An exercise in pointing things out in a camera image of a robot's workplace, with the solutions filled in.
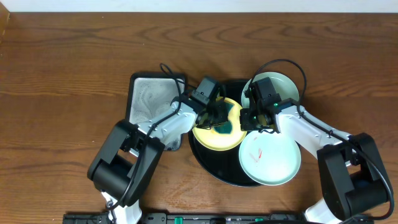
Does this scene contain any green yellow sponge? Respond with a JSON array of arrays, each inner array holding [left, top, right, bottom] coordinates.
[[214, 103, 233, 134]]

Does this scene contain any yellow plate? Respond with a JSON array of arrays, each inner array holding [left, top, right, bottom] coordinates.
[[193, 98, 247, 151]]

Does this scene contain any light green plate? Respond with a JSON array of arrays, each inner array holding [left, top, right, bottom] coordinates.
[[241, 72, 300, 108], [239, 131, 301, 185]]

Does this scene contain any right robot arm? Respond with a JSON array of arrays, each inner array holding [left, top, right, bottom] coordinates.
[[239, 98, 394, 223]]

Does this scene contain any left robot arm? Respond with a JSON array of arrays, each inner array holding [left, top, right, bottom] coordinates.
[[87, 98, 228, 223]]

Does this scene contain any black rectangular soap tray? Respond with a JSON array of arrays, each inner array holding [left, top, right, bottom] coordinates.
[[124, 72, 188, 152]]

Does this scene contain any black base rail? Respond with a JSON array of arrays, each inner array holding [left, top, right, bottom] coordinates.
[[62, 213, 305, 224]]

